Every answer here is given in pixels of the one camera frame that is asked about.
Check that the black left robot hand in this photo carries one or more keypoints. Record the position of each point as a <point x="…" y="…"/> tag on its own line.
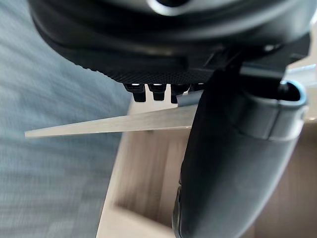
<point x="173" y="49"/>

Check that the grey folder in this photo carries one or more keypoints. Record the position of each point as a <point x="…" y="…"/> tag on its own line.
<point x="138" y="122"/>

